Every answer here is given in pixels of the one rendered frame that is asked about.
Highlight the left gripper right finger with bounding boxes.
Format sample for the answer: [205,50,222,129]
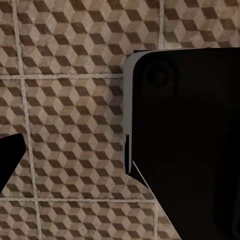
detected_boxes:
[224,133,240,173]

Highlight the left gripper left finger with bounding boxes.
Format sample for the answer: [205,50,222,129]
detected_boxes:
[0,133,26,193]

